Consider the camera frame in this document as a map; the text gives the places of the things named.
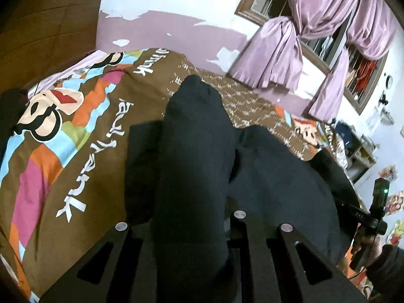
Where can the red hanging clothes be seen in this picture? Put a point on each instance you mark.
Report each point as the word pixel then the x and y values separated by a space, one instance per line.
pixel 364 72

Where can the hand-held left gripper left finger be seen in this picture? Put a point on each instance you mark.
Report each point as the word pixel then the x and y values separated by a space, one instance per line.
pixel 135 258

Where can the black sweater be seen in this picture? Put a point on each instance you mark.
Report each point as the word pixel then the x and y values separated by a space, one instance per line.
pixel 195 164

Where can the wall clock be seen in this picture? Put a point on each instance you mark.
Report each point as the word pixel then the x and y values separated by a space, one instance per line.
pixel 389 80

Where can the pink window curtains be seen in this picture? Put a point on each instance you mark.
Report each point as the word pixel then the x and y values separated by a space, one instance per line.
pixel 251 14

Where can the small side shelf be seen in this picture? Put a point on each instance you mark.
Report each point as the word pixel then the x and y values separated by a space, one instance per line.
pixel 359 156

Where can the wooden headboard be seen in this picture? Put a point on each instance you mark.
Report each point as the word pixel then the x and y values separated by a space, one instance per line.
pixel 47 38

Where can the purple tied curtain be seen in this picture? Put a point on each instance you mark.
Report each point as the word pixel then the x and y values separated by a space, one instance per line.
pixel 328 91
pixel 274 50

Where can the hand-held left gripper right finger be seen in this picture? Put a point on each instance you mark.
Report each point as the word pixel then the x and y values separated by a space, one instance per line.
pixel 249 258

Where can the cartoon wall stickers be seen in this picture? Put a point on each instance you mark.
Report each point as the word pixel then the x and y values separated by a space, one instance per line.
pixel 396 200

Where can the printed cartoon bed sheet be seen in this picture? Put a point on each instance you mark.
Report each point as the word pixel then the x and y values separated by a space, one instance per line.
pixel 94 132

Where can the dark cloth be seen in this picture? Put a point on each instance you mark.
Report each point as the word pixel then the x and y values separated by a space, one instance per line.
pixel 11 116

